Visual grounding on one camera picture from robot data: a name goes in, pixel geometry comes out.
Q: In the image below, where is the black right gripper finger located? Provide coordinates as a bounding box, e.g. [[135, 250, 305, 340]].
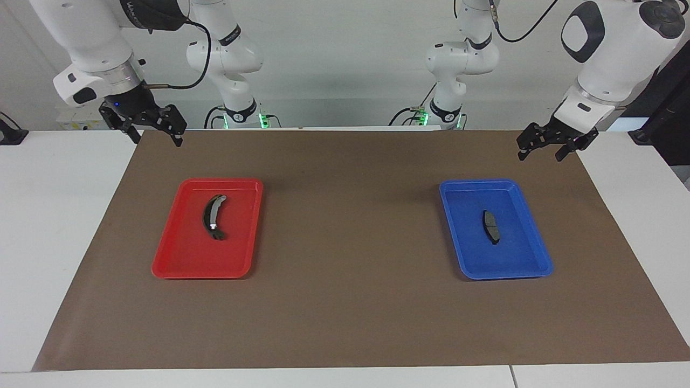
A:
[[143, 104, 188, 147], [100, 107, 142, 144]]

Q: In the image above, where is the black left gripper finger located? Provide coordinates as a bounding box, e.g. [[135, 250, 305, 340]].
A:
[[555, 129, 599, 161], [516, 123, 553, 161]]

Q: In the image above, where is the small grey brake pad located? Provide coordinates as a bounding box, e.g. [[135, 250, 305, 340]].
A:
[[481, 210, 501, 246]]

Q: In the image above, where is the long curved black brake pad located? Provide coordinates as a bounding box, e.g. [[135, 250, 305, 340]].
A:
[[202, 194, 229, 241]]

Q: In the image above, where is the white cardboard box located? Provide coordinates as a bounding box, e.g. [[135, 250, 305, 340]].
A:
[[57, 107, 111, 131]]

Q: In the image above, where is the black table clamp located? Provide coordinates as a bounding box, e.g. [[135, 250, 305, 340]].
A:
[[628, 81, 690, 146], [0, 112, 29, 146]]

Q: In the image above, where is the large black panel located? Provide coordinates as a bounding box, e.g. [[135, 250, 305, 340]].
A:
[[625, 46, 690, 168]]

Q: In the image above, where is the blue plastic tray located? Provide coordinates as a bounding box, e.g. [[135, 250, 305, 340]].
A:
[[439, 179, 554, 281]]

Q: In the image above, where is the red plastic tray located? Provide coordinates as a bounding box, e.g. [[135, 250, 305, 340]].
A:
[[151, 178, 264, 280]]

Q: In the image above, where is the brown paper table mat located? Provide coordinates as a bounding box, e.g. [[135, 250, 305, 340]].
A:
[[32, 129, 690, 372]]

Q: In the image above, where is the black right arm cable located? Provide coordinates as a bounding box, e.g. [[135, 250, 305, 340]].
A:
[[143, 16, 212, 90]]

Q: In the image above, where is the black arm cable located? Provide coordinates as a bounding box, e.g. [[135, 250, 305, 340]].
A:
[[488, 0, 559, 43], [143, 16, 212, 90]]

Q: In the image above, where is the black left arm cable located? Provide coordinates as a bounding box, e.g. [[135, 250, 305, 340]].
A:
[[488, 0, 559, 43]]

